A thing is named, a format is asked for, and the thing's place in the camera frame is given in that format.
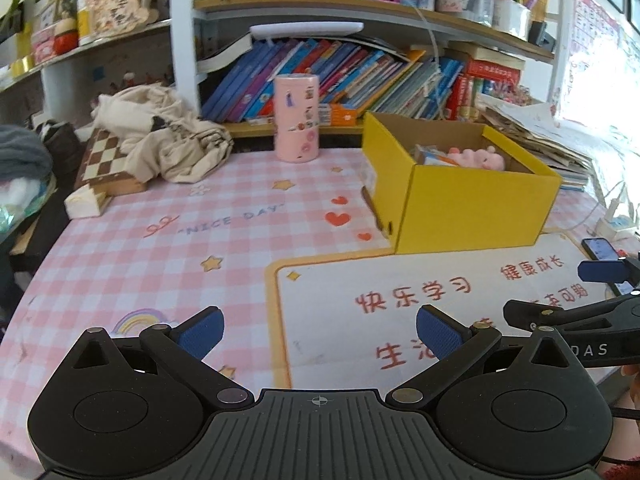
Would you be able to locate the thick white paperback book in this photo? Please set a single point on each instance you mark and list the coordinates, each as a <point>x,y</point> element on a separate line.
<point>225,55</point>

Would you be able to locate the crumpled clear plastic bag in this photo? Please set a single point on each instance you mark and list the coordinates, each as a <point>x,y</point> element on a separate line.
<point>20,205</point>

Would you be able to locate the wooden chessboard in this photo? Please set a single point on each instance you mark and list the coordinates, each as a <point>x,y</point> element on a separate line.
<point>100,157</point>

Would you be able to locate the pink plush toy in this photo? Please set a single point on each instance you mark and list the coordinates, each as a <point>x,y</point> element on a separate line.
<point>475,157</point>

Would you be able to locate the pink checked table mat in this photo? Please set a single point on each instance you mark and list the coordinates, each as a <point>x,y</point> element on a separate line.
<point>150,270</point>

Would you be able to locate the white wooden bookshelf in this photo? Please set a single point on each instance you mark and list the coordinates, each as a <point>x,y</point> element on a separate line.
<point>182,60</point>

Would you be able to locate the dark desk gadget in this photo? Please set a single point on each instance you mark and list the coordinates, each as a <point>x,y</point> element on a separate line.
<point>541,35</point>

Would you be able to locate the yellow white canister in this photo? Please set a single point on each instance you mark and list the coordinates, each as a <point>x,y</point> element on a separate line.
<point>86,20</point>

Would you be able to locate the beige crumpled cloth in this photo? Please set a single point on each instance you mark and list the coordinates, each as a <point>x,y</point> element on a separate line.
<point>165,150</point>

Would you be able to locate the row of colourful books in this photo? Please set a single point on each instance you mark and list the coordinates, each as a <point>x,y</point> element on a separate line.
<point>350,75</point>

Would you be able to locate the white desk lamp head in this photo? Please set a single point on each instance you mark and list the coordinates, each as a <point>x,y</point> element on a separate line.
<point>305,30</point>

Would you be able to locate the yellow cardboard box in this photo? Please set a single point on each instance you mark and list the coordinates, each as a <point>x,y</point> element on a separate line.
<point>475,210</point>

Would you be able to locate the pink stickered cylinder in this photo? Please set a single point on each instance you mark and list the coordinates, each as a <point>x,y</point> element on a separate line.
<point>295,125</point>

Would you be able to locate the cartoon figure ornament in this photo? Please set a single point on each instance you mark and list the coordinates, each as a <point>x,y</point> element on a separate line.
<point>125,0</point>

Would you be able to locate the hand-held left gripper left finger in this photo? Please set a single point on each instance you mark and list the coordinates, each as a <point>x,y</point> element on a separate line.
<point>200,332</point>

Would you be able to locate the black smartphone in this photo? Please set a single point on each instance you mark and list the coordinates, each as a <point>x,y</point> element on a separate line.
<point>600,249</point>

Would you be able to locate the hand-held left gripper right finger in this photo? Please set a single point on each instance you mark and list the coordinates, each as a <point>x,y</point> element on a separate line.
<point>435,332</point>

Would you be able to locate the orange white card box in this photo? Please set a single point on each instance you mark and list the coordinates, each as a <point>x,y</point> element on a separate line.
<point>345,115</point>

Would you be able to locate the orange white toothpaste box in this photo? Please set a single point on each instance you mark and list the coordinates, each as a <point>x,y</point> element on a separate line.
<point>435,157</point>

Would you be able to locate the white orange-edged study mat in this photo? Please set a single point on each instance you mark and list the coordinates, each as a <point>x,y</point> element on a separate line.
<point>325,320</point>

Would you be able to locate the person's right hand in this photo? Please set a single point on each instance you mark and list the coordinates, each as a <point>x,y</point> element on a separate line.
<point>635,371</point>

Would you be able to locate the stack of papers and workbooks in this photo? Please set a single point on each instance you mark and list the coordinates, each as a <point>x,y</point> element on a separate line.
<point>540,140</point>

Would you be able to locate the white power strip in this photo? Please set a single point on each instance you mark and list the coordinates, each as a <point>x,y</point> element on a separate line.
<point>620,225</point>

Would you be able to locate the grey folded cloth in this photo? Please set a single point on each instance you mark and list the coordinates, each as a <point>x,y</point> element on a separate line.
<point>22,150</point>

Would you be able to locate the pink wall calendar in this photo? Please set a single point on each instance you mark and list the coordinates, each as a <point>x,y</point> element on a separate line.
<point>595,50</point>

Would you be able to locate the dark brown bag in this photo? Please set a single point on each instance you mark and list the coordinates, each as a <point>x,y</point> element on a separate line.
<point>62,145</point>

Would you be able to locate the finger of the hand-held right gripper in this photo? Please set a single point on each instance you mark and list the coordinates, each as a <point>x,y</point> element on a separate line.
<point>550,316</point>
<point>602,271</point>

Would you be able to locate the red round doll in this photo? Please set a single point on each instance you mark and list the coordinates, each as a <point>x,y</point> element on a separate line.
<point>66,37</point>

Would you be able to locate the small white paper box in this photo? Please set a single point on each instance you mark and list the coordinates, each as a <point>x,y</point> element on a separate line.
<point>85,202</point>

